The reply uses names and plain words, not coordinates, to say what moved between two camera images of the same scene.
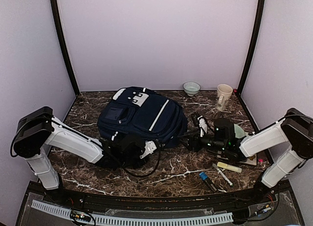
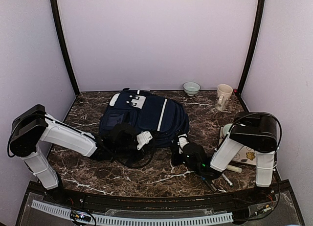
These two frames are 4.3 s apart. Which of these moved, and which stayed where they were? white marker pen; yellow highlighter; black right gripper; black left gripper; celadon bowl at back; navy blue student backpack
Moved: black right gripper; black left gripper
Stayed: celadon bowl at back; navy blue student backpack; white marker pen; yellow highlighter
